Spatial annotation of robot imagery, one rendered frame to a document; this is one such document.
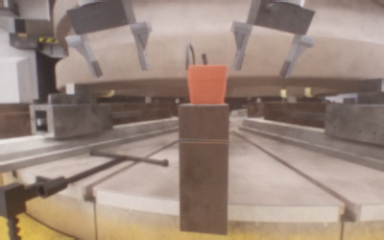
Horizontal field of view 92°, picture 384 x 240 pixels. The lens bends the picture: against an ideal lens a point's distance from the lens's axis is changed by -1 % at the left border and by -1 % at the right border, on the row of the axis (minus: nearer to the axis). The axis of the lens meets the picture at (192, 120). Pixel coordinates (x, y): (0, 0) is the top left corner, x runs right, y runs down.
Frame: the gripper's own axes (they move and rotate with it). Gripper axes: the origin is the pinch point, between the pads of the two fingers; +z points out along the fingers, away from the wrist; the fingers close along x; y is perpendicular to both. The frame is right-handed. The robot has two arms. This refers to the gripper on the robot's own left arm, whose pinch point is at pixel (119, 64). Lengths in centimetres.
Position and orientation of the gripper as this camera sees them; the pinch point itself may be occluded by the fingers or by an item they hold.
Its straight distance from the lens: 51.6
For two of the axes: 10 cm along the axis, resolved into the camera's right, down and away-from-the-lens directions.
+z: 1.7, 8.7, 4.7
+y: 1.0, -4.9, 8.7
